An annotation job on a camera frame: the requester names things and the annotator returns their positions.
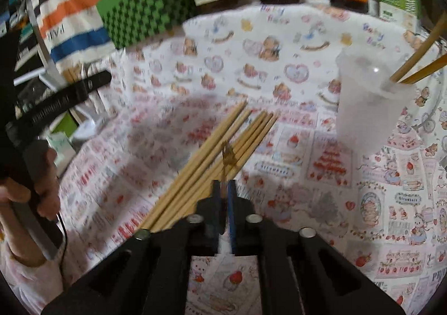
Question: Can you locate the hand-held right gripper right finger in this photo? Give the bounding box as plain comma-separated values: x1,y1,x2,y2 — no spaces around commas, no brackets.
227,179,407,315

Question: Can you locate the translucent plastic cup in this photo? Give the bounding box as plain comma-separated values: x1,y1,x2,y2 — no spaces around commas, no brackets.
335,46,418,156

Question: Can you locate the pale teal packet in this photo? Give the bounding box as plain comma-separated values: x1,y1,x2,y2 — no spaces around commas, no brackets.
46,133,76,170

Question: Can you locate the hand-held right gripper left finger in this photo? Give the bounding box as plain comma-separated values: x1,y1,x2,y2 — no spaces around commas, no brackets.
40,179,225,315

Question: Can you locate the black cable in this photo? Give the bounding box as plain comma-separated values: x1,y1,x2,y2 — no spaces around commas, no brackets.
56,212,70,294

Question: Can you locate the green checkered box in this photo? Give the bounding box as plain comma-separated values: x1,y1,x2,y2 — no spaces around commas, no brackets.
96,0,198,51

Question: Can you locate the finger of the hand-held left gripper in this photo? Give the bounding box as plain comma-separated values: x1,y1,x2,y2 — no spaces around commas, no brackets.
6,70,113,139

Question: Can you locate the bunch of wooden chopsticks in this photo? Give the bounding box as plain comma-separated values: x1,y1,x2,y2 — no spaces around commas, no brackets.
138,100,280,234

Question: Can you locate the slender wooden chopstick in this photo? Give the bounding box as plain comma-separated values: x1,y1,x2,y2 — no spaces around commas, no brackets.
401,62,447,85
389,11,447,84

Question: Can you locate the person's left hand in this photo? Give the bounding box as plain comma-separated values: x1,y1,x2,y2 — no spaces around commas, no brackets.
0,148,63,222

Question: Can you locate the striped cloth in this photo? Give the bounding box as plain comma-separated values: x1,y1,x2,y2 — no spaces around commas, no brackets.
27,0,325,72

